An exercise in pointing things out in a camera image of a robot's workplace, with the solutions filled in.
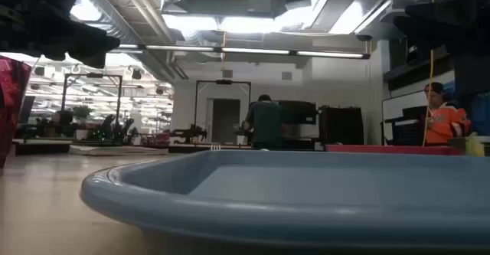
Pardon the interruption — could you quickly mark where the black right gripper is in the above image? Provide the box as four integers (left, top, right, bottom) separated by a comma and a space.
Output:
393, 0, 490, 57

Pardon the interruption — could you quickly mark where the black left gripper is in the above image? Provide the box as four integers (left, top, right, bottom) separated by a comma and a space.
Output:
0, 0, 121, 70

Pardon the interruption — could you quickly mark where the dark red translucent cup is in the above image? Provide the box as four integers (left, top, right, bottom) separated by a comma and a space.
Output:
0, 54, 33, 171

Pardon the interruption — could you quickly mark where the blue plastic tray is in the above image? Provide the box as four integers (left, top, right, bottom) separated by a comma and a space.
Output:
79, 149, 490, 250

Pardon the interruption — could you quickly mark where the potted green plant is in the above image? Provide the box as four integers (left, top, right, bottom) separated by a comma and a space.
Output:
71, 104, 95, 140

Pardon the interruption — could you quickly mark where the person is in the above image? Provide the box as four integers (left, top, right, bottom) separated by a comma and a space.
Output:
243, 93, 285, 151
422, 81, 472, 146

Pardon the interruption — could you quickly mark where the dark mesh basket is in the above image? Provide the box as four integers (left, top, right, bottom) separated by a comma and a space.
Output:
390, 117, 426, 146

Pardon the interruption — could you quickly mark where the black equipment case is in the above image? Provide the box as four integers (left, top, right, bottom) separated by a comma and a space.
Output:
318, 106, 365, 146

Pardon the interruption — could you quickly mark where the yellow-green plastic item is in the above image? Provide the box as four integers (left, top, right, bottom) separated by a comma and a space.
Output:
464, 132, 486, 158

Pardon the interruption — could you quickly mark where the black monitor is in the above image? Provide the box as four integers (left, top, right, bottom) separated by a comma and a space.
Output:
277, 100, 319, 126

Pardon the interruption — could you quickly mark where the grey door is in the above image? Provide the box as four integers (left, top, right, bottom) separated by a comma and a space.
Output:
211, 98, 242, 145

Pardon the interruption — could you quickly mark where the long linear ceiling lamp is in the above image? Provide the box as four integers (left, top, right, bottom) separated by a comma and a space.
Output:
114, 43, 371, 60

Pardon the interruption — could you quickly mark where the black gantry frame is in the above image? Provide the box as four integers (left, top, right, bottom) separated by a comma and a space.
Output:
194, 79, 253, 145
60, 72, 124, 133

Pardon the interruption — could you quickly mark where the yellow extension cable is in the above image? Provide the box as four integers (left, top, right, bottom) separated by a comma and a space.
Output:
421, 49, 435, 148

